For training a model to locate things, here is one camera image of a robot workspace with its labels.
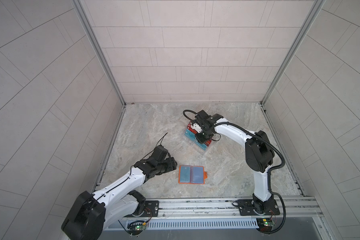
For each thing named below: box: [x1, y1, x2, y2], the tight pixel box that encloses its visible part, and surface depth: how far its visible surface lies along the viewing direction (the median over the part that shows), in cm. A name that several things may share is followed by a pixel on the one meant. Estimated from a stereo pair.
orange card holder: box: [178, 165, 208, 185], surface depth 83 cm
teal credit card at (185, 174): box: [180, 166, 191, 183], surface depth 83 cm
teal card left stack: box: [185, 128, 196, 142], surface depth 96 cm
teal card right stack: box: [195, 138, 208, 151], surface depth 90 cm
